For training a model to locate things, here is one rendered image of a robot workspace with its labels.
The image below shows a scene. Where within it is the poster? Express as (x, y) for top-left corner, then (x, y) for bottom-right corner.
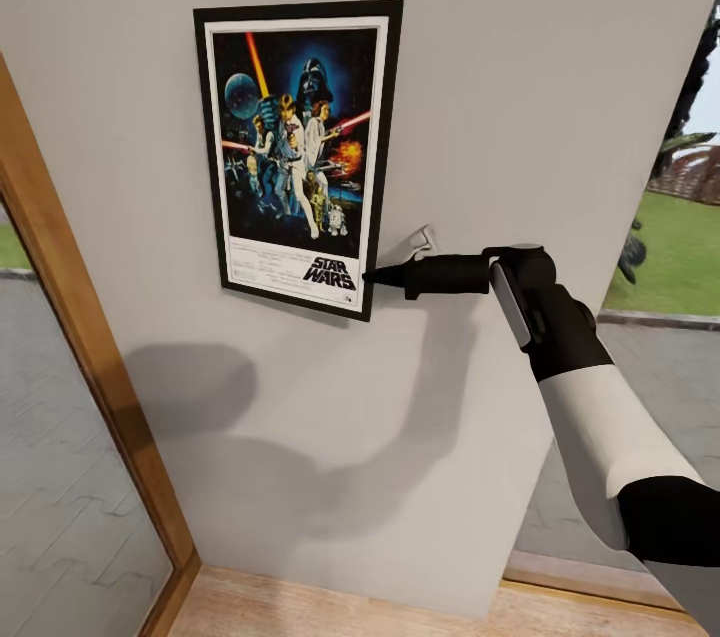
(193, 0), (404, 322)

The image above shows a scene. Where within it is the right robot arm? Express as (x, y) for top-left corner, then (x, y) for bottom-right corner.
(362, 224), (720, 637)

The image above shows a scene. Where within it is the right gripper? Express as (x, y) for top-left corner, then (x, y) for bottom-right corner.
(362, 254), (462, 300)

